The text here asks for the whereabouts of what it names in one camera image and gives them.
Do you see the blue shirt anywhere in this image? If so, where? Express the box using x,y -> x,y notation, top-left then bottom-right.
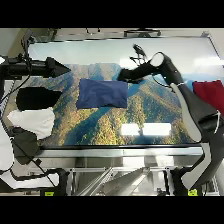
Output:
75,78 -> 130,110

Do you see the white garment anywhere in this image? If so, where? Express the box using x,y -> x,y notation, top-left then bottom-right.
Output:
6,106 -> 56,141

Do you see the black garment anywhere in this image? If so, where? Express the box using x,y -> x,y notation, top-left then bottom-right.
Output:
15,86 -> 63,112

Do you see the red garment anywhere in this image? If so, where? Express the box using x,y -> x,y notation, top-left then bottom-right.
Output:
192,79 -> 224,115

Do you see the silver frame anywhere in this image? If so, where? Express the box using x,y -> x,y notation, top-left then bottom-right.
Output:
24,145 -> 224,197

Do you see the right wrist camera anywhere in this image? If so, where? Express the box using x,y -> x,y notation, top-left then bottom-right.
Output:
131,43 -> 148,66

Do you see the black cable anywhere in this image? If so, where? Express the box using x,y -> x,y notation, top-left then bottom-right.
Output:
9,133 -> 58,188

